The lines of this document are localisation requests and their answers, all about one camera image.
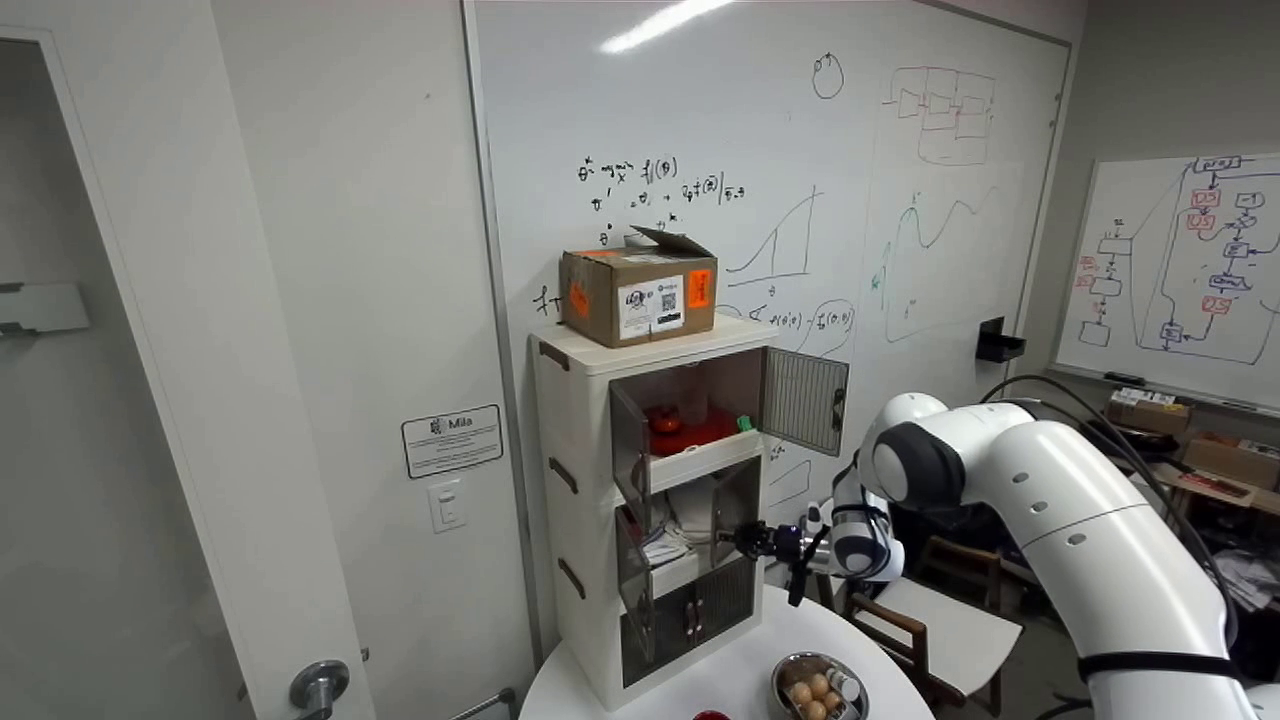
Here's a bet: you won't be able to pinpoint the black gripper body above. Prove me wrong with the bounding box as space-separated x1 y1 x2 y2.
781 501 842 610

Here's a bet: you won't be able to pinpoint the dark translucent cabinet door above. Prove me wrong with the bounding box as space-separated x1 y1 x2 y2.
761 347 853 455
608 379 655 509
621 582 701 691
687 554 763 662
693 464 768 564
613 501 659 617

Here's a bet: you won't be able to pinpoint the white three-tier storage cabinet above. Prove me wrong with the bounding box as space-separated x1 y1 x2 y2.
527 317 777 711

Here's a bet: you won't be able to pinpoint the white framed door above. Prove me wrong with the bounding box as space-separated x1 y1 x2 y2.
0 23 382 720

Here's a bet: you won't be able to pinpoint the white papers pile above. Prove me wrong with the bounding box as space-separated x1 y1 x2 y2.
642 523 695 572

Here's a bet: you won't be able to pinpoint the red plastic item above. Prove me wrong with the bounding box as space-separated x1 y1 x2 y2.
643 400 739 460

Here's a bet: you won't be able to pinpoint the bowl of eggs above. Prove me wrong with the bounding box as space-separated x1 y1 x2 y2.
773 649 878 720

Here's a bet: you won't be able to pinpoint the white wooden chair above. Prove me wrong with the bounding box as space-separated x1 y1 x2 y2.
838 572 1027 711

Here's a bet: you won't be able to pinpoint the cardboard box with labels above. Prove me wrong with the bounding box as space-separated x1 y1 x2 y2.
557 219 726 354

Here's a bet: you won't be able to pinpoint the small black box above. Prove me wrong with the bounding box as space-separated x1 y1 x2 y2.
972 317 1027 366

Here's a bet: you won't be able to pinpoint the cluttered wooden shelf desk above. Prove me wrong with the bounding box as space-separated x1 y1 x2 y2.
1102 385 1280 617

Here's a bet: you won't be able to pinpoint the small whiteboard with diagrams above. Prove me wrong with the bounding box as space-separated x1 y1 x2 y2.
1053 154 1280 412

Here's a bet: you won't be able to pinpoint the white light switch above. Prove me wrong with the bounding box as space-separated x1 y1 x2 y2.
429 478 473 538

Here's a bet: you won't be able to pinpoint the white wall sign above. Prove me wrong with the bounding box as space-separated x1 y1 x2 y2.
401 400 508 483

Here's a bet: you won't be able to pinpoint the large wall whiteboard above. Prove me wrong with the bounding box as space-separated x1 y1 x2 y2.
459 0 1082 592

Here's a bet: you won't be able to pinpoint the metal door handle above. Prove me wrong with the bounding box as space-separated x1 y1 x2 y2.
289 658 357 720

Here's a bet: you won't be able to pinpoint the grey door closer bracket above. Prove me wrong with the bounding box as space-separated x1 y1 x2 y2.
0 277 97 340

